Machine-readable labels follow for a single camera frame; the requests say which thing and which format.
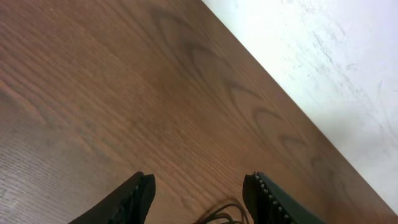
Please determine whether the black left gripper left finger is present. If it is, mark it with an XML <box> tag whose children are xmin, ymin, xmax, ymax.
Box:
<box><xmin>70</xmin><ymin>172</ymin><xmax>155</xmax><ymax>224</ymax></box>

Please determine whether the black USB cable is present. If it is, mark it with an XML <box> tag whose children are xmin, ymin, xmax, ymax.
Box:
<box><xmin>194</xmin><ymin>202</ymin><xmax>249</xmax><ymax>224</ymax></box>

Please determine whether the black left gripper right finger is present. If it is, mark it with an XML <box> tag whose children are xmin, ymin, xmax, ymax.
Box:
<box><xmin>243</xmin><ymin>172</ymin><xmax>325</xmax><ymax>224</ymax></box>

